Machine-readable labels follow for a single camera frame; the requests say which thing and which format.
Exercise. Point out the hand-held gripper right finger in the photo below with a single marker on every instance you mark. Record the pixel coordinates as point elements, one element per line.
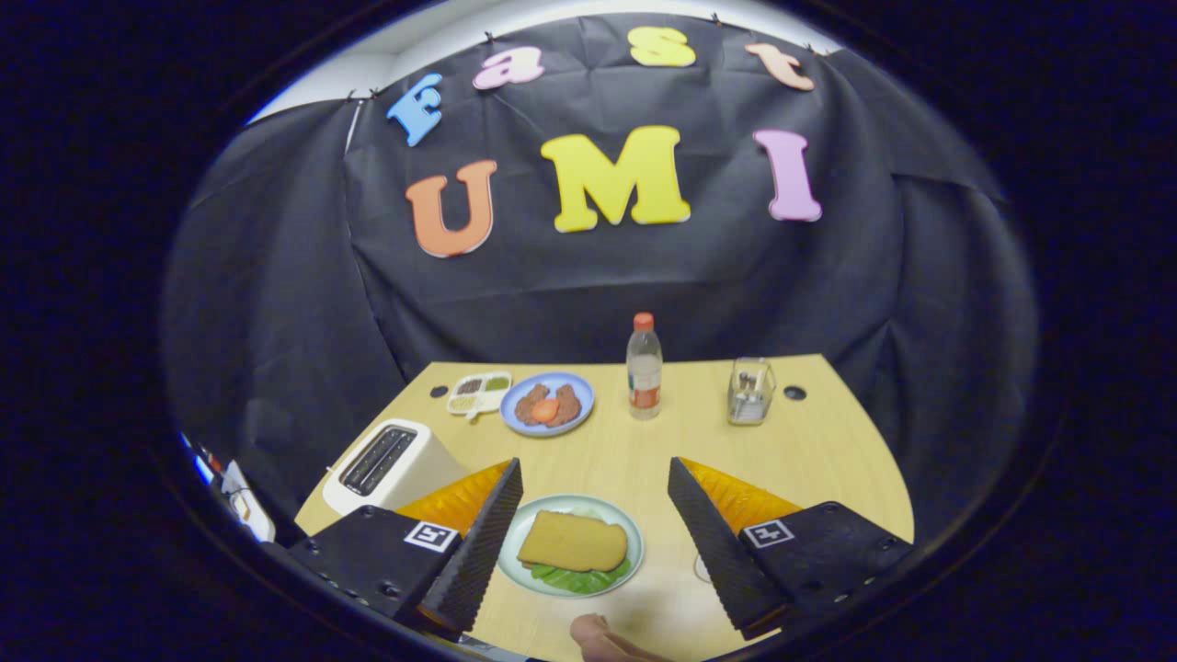
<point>828,552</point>

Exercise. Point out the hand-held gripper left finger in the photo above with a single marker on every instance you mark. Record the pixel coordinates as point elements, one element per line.
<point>372,556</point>

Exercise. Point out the toasted bread slice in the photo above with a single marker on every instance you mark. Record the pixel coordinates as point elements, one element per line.
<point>572,541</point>

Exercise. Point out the green lettuce leaf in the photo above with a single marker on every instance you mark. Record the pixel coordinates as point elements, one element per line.
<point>575,580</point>

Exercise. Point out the white toaster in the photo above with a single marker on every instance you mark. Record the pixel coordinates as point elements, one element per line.
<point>423,473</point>

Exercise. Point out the white leaf-shaped dish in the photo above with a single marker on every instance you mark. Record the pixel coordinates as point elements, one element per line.
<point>702,570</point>

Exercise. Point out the white divided seasoning tray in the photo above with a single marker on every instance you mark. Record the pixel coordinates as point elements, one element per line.
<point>478,393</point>

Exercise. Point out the pale green round plate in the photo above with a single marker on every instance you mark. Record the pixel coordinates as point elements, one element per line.
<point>570,504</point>

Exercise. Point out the brown meat patty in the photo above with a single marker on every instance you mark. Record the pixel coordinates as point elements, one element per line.
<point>527,405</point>
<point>568,403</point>

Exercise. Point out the red tomato slice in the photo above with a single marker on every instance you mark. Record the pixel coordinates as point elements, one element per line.
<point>545,411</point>

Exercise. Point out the blue round plate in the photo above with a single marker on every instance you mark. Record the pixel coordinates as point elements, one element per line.
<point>547,379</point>

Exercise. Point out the clear water bottle red cap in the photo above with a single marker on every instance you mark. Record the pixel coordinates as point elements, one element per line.
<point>645,368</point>

